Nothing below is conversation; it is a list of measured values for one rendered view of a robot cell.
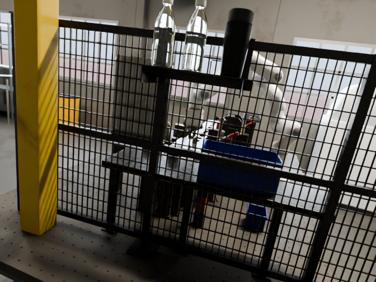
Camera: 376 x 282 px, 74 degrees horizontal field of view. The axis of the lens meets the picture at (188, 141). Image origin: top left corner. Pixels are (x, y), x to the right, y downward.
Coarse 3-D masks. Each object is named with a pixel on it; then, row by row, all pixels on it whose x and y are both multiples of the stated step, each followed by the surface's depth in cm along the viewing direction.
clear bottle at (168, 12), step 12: (168, 0) 73; (168, 12) 73; (156, 24) 74; (168, 24) 73; (156, 36) 75; (168, 36) 74; (156, 48) 75; (168, 48) 75; (156, 60) 76; (168, 60) 77
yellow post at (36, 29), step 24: (24, 0) 82; (48, 0) 85; (24, 24) 84; (48, 24) 87; (24, 48) 86; (48, 48) 89; (24, 72) 88; (48, 72) 91; (24, 96) 90; (48, 96) 93; (24, 120) 92; (48, 120) 96; (24, 144) 95; (48, 144) 98; (24, 168) 97; (48, 168) 101; (24, 192) 100; (48, 192) 103; (24, 216) 103; (48, 216) 106
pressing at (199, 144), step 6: (210, 120) 258; (204, 126) 222; (210, 126) 226; (216, 126) 230; (180, 138) 171; (186, 138) 172; (186, 144) 157; (192, 144) 159; (198, 144) 161; (198, 150) 149
